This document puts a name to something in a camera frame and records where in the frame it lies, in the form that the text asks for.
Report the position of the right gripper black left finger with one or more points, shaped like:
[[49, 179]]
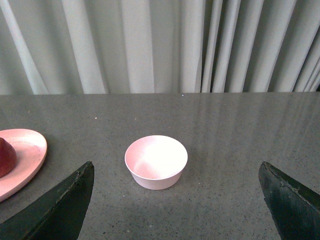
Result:
[[58, 214]]

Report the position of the pink bowl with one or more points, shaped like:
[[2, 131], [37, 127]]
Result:
[[156, 162]]

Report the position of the red apple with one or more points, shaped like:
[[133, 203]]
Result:
[[8, 157]]

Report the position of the white pleated curtain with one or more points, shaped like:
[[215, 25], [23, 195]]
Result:
[[159, 46]]

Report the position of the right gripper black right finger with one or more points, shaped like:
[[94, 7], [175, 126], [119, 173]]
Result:
[[295, 208]]

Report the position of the pink plate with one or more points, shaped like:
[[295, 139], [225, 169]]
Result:
[[31, 150]]

